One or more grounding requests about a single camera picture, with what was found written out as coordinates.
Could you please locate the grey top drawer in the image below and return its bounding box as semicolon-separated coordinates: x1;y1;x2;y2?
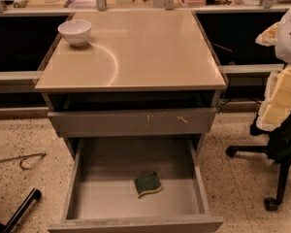
48;108;216;138

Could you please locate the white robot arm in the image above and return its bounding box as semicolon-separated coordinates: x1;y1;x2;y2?
255;8;291;131

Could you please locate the black office chair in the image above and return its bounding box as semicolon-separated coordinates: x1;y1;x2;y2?
225;114;291;211

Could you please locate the open middle drawer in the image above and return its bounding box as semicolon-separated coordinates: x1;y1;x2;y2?
48;136;223;233

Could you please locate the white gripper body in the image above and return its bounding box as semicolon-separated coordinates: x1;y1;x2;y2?
256;72;285;131

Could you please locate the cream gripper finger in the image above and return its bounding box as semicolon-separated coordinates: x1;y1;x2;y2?
262;65;291;125
255;22;278;47

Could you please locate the thin cable on floor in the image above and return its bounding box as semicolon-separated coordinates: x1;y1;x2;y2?
0;151;48;171

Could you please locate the green yellow sponge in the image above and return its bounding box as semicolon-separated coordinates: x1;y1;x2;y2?
134;172;162;198

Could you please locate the white ceramic bowl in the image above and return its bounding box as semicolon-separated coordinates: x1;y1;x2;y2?
58;19;91;47

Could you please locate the grey drawer cabinet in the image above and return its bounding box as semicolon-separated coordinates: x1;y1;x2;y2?
36;10;226;152

